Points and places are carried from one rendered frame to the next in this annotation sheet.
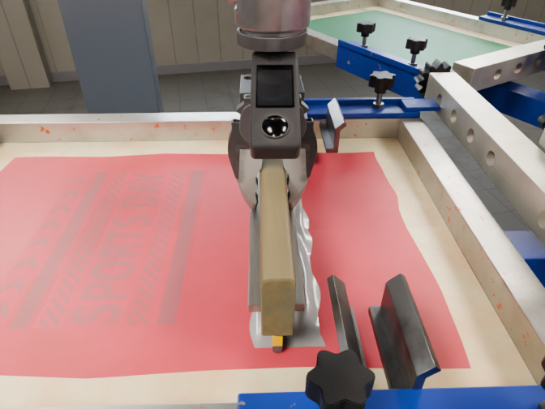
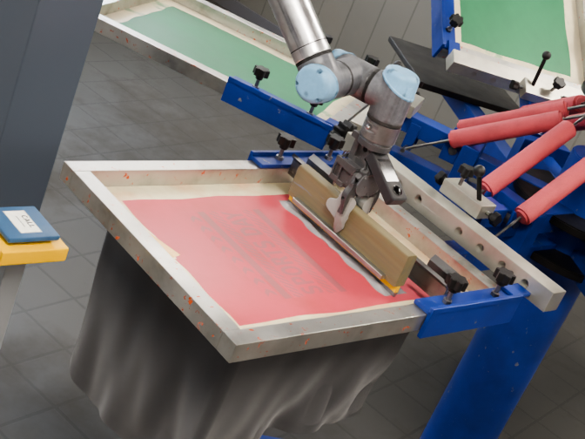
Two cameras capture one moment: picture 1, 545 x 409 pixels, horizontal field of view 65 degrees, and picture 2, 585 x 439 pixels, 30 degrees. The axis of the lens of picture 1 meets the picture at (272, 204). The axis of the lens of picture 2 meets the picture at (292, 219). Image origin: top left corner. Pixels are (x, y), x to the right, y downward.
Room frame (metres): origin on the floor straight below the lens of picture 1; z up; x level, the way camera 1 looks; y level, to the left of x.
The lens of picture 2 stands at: (-0.89, 1.63, 1.92)
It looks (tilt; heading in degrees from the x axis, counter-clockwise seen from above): 24 degrees down; 312
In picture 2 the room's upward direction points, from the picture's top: 23 degrees clockwise
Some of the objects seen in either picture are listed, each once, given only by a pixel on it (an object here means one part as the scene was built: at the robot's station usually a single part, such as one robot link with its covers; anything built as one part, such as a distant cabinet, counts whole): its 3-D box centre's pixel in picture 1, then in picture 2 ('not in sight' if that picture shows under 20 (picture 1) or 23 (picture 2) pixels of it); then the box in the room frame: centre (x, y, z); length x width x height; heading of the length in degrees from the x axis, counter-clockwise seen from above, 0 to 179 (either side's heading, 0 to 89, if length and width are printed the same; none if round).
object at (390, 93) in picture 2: not in sight; (393, 95); (0.46, 0.00, 1.30); 0.09 x 0.08 x 0.11; 21
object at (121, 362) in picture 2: not in sight; (146, 351); (0.42, 0.42, 0.74); 0.45 x 0.03 x 0.43; 2
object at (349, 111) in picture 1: (332, 121); (299, 168); (0.71, -0.11, 0.97); 0.30 x 0.05 x 0.07; 92
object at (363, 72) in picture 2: not in sight; (347, 76); (0.54, 0.05, 1.29); 0.11 x 0.11 x 0.08; 21
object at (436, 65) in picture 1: (436, 83); (346, 138); (0.80, -0.32, 1.02); 0.07 x 0.06 x 0.07; 92
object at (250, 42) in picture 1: (272, 85); (362, 164); (0.46, 0.00, 1.14); 0.09 x 0.08 x 0.12; 2
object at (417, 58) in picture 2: not in sight; (489, 135); (1.05, -1.25, 0.91); 1.34 x 0.41 x 0.08; 152
